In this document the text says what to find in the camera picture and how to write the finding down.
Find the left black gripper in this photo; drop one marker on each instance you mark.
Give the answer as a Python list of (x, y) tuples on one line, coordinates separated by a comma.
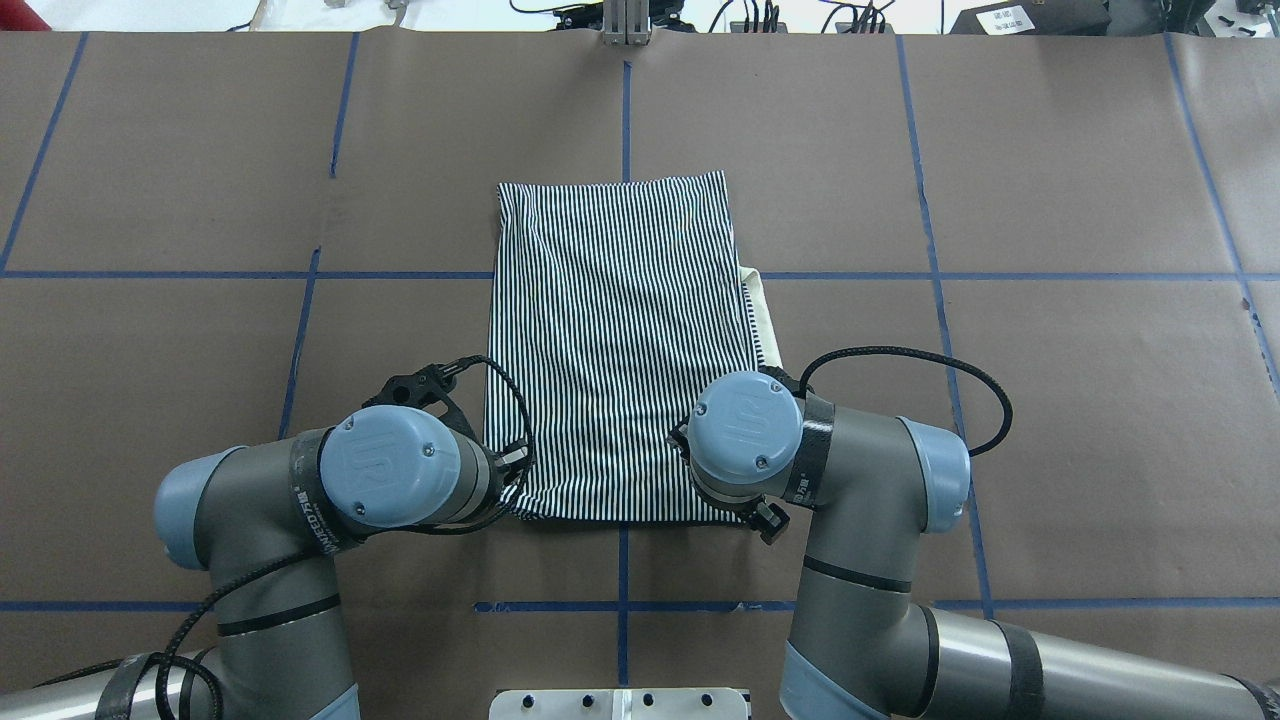
[(514, 455)]

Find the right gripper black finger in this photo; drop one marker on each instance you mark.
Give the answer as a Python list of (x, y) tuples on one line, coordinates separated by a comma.
[(767, 519)]

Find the navy white striped polo shirt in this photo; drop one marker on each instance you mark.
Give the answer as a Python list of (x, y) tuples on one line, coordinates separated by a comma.
[(613, 306)]

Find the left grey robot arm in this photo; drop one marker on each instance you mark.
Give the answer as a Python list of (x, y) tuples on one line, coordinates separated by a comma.
[(440, 452)]

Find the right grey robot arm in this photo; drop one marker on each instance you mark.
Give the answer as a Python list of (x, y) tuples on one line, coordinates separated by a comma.
[(859, 647)]

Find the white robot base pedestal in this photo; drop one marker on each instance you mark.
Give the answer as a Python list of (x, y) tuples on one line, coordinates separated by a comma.
[(623, 703)]

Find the aluminium frame post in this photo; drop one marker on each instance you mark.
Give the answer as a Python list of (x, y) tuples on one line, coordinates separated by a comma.
[(626, 23)]

